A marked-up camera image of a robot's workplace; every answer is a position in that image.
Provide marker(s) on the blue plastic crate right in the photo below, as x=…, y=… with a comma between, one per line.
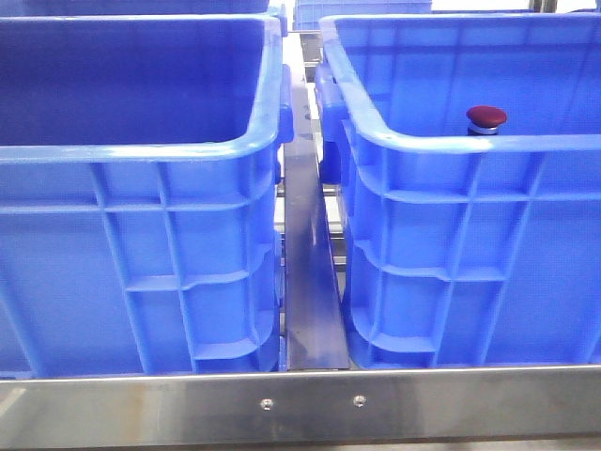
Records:
x=467, y=250

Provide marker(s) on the blue crate far back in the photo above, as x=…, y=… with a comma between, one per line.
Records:
x=308, y=13

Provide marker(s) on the steel shelf divider bar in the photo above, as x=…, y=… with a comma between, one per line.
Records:
x=314, y=329

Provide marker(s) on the steel shelf front rail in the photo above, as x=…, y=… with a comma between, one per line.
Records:
x=302, y=407

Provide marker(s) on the blue plastic crate left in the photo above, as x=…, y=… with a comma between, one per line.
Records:
x=138, y=186

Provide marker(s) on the red mushroom push button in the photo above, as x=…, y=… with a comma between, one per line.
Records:
x=485, y=120

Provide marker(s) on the blue crate back left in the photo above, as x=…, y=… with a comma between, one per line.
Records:
x=138, y=7

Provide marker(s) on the blue plastic crate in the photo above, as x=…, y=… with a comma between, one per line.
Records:
x=467, y=250
x=138, y=186

